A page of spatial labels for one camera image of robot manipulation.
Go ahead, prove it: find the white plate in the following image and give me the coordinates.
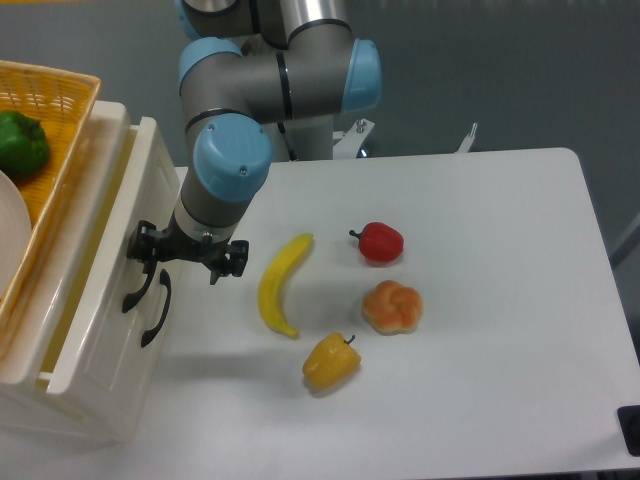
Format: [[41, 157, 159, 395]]
[[0, 173, 32, 297]]

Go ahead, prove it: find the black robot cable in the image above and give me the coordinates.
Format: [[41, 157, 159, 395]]
[[277, 122, 301, 162]]

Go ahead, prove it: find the orange toy bread roll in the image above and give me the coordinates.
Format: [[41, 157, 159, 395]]
[[362, 280, 423, 335]]

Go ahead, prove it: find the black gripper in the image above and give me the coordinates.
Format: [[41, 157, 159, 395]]
[[126, 220, 249, 285]]

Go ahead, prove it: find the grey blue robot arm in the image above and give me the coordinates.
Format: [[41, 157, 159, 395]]
[[127, 1, 382, 280]]

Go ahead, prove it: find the green toy bell pepper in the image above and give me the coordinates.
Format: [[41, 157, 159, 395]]
[[1, 110, 51, 179]]

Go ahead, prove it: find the black object at edge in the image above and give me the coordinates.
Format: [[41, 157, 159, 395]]
[[617, 405, 640, 457]]

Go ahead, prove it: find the red toy bell pepper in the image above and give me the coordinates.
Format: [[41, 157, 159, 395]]
[[349, 222, 404, 263]]

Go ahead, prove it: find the yellow woven basket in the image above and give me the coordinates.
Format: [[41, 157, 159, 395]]
[[1, 60, 101, 348]]

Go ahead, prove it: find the yellow toy bell pepper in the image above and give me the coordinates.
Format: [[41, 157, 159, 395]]
[[302, 333, 361, 392]]

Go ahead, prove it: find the white drawer cabinet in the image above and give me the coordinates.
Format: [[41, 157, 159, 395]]
[[0, 100, 190, 446]]

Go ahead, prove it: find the yellow toy banana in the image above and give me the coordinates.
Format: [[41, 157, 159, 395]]
[[257, 233, 314, 339]]

